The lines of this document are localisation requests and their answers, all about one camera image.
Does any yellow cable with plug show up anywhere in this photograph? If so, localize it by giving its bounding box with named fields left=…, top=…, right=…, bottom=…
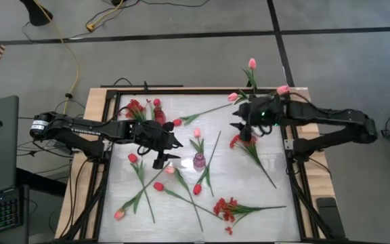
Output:
left=85, top=0, right=125, bottom=32

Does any long yellow cable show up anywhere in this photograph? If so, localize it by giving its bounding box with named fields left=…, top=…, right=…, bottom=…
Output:
left=33, top=0, right=81, bottom=115

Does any black camera mounting bar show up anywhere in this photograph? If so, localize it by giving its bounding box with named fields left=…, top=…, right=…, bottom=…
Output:
left=100, top=81, right=184, bottom=89

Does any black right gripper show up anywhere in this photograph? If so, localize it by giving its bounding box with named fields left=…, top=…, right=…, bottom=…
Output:
left=230, top=96, right=288, bottom=142

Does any red artificial flower bunch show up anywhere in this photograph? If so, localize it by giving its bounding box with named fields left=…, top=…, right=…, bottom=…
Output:
left=213, top=197, right=287, bottom=236
left=123, top=98, right=148, bottom=123
left=229, top=133, right=278, bottom=190

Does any purple glass vase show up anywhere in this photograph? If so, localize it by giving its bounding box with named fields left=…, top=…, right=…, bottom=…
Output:
left=192, top=151, right=207, bottom=170

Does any black side desk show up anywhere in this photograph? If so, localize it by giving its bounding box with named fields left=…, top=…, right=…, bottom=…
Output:
left=14, top=167, right=68, bottom=244

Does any black chair base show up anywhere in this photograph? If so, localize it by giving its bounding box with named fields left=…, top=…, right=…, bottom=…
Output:
left=18, top=0, right=54, bottom=27

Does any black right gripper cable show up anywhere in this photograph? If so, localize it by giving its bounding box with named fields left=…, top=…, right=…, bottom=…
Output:
left=248, top=117, right=276, bottom=137

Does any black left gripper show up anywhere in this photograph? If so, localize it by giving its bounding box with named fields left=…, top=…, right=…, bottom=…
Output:
left=134, top=121, right=183, bottom=169

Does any black flat phone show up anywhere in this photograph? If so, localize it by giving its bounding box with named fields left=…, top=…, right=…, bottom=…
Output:
left=316, top=197, right=347, bottom=240

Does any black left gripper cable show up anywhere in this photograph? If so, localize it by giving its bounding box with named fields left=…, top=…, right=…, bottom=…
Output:
left=136, top=144, right=152, bottom=157

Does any red glass vase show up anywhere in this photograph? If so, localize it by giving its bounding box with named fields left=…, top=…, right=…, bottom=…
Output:
left=153, top=106, right=167, bottom=126

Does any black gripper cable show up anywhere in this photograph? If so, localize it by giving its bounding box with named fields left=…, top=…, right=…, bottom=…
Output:
left=136, top=144, right=152, bottom=157
left=248, top=117, right=276, bottom=137

